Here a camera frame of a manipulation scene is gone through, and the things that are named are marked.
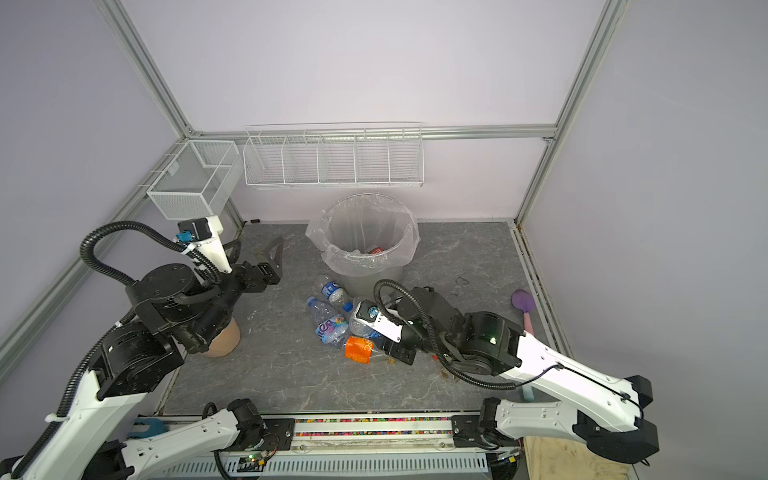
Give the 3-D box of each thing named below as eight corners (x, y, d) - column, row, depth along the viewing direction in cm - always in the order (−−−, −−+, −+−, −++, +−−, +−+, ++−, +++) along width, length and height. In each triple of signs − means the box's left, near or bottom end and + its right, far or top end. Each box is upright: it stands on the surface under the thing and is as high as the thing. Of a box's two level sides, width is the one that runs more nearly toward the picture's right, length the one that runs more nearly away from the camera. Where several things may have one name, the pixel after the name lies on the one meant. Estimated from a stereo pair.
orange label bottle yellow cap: (345, 358, 88) (342, 350, 82) (350, 343, 90) (347, 334, 85) (370, 364, 86) (368, 356, 81) (374, 349, 89) (373, 340, 84)
